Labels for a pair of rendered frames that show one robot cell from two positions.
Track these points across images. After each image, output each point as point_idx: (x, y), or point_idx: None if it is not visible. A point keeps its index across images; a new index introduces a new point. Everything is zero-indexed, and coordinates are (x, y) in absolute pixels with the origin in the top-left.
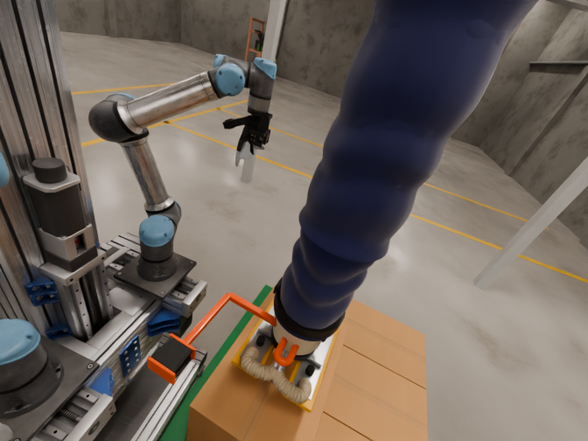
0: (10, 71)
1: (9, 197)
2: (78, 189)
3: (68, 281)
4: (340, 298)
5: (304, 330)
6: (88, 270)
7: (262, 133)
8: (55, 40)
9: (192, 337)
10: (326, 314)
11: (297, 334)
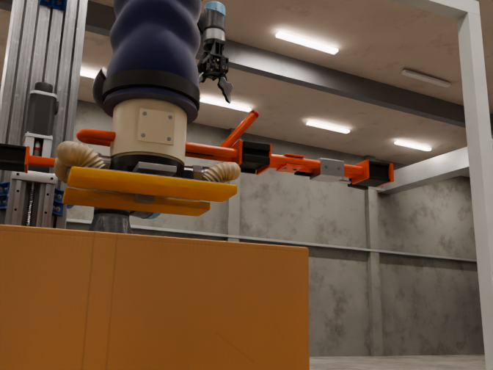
0: (49, 42)
1: (17, 107)
2: (52, 103)
3: (15, 173)
4: (126, 15)
5: (106, 80)
6: (34, 179)
7: (209, 53)
8: (80, 35)
9: (39, 156)
10: (121, 47)
11: (103, 95)
